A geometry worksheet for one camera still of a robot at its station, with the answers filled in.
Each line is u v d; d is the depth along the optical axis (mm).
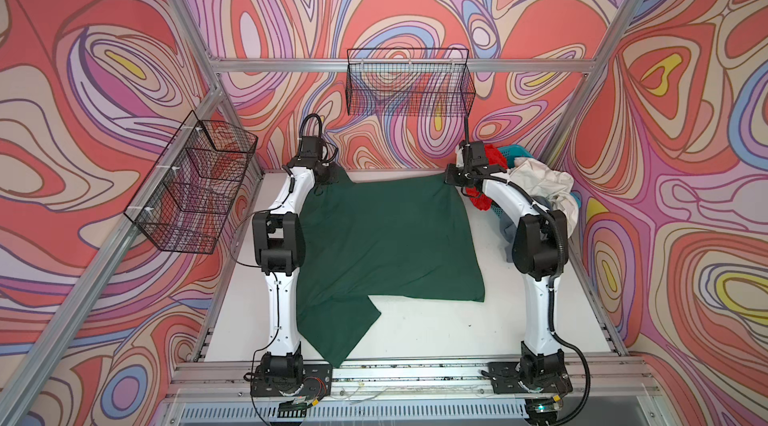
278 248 605
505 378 730
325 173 941
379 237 964
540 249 569
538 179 964
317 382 721
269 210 614
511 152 1146
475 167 795
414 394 723
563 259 584
